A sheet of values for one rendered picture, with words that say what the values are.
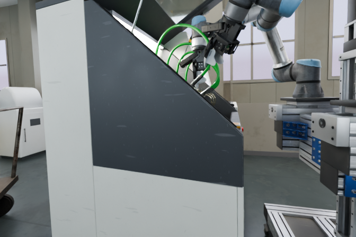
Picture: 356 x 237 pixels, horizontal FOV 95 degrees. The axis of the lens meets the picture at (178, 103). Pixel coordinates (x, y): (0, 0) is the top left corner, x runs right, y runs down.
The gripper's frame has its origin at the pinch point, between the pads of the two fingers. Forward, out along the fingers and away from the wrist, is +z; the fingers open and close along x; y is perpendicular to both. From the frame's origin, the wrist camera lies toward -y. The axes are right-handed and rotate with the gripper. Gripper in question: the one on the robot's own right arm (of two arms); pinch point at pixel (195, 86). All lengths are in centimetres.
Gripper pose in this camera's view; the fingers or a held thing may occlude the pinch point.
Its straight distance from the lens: 88.2
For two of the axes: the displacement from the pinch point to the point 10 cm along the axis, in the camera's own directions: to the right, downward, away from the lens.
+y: 9.5, -0.1, -3.2
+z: 0.3, 10.0, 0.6
